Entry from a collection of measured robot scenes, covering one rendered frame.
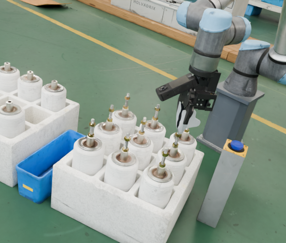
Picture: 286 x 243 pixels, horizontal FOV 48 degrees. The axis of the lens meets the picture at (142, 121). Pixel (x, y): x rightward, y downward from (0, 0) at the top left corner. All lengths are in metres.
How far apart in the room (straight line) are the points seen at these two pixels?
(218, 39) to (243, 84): 0.66
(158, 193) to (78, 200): 0.27
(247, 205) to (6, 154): 0.91
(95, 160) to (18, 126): 0.31
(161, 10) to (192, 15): 2.49
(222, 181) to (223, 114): 0.52
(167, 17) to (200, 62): 2.59
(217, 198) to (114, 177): 0.37
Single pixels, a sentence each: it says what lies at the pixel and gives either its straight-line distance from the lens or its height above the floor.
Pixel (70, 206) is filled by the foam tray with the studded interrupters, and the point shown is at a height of 0.05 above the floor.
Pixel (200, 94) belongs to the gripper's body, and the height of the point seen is 0.48.
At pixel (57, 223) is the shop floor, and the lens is 1.11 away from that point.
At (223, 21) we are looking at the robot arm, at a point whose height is 0.68.
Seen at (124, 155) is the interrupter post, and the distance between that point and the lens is 0.96.
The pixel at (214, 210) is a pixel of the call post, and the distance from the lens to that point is 1.17.
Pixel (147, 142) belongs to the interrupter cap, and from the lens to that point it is 1.06.
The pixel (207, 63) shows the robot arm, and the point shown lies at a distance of 0.88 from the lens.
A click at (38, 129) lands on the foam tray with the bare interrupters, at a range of 1.21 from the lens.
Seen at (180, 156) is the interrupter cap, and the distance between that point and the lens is 1.04.
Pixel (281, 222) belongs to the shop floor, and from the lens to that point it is 1.38.
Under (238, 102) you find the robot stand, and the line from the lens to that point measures 1.50.
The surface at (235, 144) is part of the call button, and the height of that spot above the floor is 0.33.
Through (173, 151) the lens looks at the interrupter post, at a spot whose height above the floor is 0.27.
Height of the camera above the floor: 0.83
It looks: 29 degrees down
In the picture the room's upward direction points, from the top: 12 degrees clockwise
